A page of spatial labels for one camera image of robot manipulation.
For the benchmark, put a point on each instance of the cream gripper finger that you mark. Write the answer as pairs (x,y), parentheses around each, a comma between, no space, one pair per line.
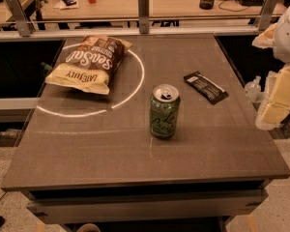
(266,38)
(275,106)

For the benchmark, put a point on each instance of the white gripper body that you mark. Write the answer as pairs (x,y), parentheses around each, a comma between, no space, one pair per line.
(288,38)

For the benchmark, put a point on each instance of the black rxbar chocolate wrapper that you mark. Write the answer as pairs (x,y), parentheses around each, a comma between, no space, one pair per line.
(206,87)

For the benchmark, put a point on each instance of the brown sea salt chip bag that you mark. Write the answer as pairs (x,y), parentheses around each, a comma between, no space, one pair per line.
(91,65)

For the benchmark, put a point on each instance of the clear plastic bottle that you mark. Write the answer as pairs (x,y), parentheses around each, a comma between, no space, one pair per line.
(253,89)

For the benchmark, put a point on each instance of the black mesh pen cup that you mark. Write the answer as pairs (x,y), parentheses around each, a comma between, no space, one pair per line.
(206,4)

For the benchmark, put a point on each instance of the green soda can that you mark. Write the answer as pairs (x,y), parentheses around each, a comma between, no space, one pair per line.
(164,108)

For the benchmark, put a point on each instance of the table drawer front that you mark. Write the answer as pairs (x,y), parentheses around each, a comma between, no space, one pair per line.
(203,204)

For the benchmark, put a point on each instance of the right metal rail bracket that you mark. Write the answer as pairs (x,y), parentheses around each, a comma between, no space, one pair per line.
(264,20)

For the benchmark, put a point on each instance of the metal rail bracket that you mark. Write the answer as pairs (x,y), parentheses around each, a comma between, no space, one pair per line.
(23,25)
(143,16)
(264,20)

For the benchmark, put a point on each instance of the middle metal rail bracket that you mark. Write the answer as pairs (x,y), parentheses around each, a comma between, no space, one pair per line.
(143,16)

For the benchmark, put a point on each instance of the left metal rail bracket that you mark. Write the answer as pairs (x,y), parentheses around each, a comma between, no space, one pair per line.
(23,25)

